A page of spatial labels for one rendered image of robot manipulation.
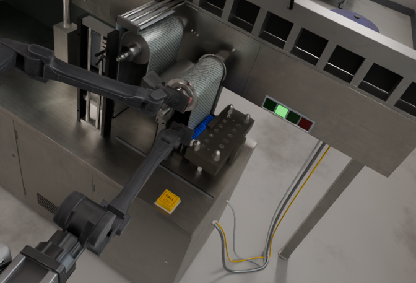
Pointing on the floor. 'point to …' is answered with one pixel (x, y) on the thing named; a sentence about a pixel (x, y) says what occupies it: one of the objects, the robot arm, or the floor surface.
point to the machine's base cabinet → (136, 265)
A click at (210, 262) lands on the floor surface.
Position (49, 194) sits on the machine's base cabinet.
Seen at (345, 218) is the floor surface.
